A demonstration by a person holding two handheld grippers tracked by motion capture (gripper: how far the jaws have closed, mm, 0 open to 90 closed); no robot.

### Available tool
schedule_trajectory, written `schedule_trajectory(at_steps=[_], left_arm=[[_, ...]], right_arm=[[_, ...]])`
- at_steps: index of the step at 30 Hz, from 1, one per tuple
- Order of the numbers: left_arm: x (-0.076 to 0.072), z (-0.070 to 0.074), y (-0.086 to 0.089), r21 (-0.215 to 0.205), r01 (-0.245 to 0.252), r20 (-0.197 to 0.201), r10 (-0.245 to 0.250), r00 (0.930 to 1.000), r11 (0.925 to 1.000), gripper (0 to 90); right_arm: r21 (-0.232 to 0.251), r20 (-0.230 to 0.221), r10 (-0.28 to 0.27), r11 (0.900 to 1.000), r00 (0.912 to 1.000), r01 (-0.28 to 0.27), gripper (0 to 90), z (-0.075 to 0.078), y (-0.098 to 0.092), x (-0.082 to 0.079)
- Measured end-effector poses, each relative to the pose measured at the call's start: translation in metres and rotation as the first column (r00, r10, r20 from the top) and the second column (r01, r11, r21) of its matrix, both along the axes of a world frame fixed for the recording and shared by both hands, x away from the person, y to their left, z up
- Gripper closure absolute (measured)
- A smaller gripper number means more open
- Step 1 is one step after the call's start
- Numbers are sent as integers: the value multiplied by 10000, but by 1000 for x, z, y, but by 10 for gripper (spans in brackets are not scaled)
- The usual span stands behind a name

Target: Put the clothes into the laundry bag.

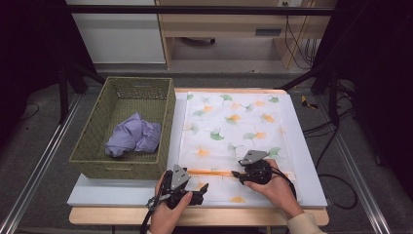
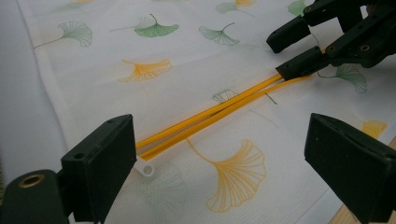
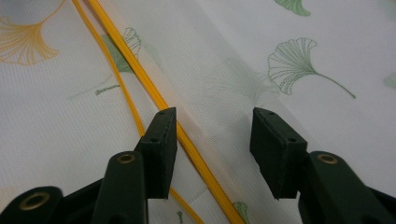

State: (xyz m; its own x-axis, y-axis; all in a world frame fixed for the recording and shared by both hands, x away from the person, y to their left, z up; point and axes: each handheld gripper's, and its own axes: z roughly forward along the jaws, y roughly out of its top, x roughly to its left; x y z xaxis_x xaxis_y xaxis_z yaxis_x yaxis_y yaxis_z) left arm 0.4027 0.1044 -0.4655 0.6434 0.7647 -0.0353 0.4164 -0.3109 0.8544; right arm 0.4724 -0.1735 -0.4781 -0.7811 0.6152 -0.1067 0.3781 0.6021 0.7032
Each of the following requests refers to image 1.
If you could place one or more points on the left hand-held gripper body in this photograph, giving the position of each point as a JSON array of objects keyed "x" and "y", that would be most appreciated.
[{"x": 179, "y": 177}]

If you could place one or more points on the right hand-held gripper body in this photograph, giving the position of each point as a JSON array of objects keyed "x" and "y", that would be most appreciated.
[{"x": 258, "y": 172}]

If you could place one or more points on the white leaf-print mesh laundry bag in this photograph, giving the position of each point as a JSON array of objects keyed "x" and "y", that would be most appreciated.
[{"x": 220, "y": 152}]

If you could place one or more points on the purple cloth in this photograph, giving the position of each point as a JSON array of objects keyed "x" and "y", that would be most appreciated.
[{"x": 133, "y": 135}]

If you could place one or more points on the green woven basket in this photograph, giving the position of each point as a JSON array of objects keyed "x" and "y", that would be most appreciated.
[{"x": 97, "y": 130}]

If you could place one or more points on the person's right hand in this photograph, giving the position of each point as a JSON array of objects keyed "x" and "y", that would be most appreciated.
[{"x": 279, "y": 191}]

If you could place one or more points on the person's left hand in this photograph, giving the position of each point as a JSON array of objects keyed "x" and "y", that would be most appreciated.
[{"x": 165, "y": 221}]

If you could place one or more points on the white board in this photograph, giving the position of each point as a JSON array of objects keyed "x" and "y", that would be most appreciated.
[{"x": 113, "y": 195}]

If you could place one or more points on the yellow and black tool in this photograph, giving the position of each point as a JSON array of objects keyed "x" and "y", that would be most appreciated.
[{"x": 305, "y": 102}]

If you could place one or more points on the black metal stand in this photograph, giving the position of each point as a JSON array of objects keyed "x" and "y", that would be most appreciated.
[
  {"x": 64, "y": 94},
  {"x": 333, "y": 97}
]

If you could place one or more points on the white cabinet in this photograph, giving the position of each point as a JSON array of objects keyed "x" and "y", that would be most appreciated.
[{"x": 120, "y": 39}]

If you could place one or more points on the wooden desk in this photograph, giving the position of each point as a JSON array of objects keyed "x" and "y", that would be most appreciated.
[{"x": 227, "y": 24}]

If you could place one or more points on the black horizontal bar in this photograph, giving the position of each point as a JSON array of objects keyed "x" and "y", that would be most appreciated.
[{"x": 195, "y": 9}]

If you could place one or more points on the black curtain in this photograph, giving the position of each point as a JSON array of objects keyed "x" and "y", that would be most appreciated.
[
  {"x": 29, "y": 48},
  {"x": 380, "y": 65}
]

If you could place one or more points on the silver metal rail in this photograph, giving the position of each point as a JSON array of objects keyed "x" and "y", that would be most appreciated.
[
  {"x": 357, "y": 156},
  {"x": 35, "y": 169}
]

